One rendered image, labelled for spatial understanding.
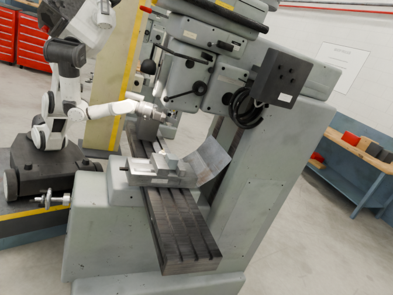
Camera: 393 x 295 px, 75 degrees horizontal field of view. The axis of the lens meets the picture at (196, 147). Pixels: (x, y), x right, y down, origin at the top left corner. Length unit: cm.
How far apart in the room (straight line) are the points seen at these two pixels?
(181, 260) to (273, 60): 84
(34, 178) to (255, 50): 149
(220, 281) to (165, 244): 109
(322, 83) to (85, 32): 129
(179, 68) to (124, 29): 182
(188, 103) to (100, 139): 218
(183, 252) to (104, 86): 237
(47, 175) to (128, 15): 180
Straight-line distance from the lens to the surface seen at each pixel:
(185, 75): 123
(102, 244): 164
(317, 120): 160
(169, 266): 101
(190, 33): 118
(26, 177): 188
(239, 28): 126
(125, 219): 152
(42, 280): 209
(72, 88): 138
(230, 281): 212
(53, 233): 228
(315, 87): 166
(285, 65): 113
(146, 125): 167
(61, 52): 133
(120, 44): 300
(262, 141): 143
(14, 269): 216
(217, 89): 129
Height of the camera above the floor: 169
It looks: 23 degrees down
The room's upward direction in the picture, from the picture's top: 20 degrees clockwise
